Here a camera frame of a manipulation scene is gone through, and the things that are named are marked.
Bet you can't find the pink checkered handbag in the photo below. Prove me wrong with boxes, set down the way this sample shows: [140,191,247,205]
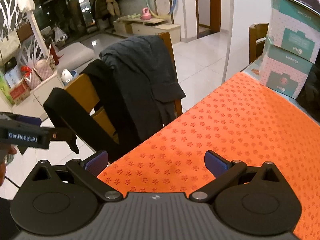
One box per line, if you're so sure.
[24,57,55,90]

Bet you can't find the red gift box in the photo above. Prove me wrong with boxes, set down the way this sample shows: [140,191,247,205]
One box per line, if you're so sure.
[9,79,32,106]

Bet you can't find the pile of black clothes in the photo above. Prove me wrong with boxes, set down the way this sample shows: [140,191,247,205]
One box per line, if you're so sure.
[297,66,320,125]

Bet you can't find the teal and pink cardboard box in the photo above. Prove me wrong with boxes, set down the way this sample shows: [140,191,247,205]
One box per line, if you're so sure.
[271,0,320,63]
[259,35,313,99]

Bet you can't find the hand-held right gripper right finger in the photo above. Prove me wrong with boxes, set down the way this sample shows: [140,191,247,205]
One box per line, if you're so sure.
[189,150,285,202]

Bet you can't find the white round humidifier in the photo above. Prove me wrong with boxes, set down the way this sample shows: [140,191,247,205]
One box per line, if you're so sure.
[61,68,78,86]

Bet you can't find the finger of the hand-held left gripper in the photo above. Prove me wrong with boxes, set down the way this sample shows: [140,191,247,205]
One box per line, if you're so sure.
[14,114,42,127]
[49,127,80,154]

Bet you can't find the green box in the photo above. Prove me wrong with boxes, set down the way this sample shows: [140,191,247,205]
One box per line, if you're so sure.
[0,70,16,106]

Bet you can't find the person's left hand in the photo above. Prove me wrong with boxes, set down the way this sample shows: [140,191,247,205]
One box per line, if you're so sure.
[0,146,18,187]

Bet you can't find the cream low cabinet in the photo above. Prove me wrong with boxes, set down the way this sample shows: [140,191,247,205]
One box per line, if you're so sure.
[113,16,181,45]

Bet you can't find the dark grey jacket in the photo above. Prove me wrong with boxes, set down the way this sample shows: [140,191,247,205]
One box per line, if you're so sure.
[99,35,186,143]

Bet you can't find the oval standing mirror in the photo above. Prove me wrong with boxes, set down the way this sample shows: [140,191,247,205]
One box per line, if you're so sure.
[78,0,91,27]

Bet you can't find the pink kettlebell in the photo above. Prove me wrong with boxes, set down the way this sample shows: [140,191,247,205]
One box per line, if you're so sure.
[140,7,152,21]

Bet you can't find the orange floral embossed mat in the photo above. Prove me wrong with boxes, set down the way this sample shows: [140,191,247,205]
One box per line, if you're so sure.
[96,72,320,240]

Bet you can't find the white side cabinet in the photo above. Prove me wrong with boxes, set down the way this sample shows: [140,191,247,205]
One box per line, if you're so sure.
[12,74,66,121]

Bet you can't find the wooden chair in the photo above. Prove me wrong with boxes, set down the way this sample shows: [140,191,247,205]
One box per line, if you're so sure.
[157,32,183,117]
[64,73,120,144]
[249,23,269,64]

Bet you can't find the white plastic bag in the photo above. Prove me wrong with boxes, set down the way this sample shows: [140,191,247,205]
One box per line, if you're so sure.
[53,26,69,43]

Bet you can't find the brown hanging handbag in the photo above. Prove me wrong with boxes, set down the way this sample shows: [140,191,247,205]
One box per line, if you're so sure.
[16,21,34,42]

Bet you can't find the white lattice partition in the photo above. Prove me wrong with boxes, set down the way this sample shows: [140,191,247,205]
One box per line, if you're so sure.
[0,0,51,64]

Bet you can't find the white cushioned bench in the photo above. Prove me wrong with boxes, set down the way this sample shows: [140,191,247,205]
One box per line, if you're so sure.
[57,42,95,68]

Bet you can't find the black garment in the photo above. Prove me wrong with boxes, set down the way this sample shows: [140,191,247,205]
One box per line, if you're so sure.
[43,59,142,163]

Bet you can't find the hanging coats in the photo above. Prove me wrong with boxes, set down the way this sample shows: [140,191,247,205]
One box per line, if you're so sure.
[94,0,120,21]

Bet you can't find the wooden door frame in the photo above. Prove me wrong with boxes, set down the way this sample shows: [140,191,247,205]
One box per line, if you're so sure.
[194,0,222,32]

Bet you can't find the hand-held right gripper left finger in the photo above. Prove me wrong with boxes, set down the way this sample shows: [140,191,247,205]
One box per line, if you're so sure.
[22,150,123,202]

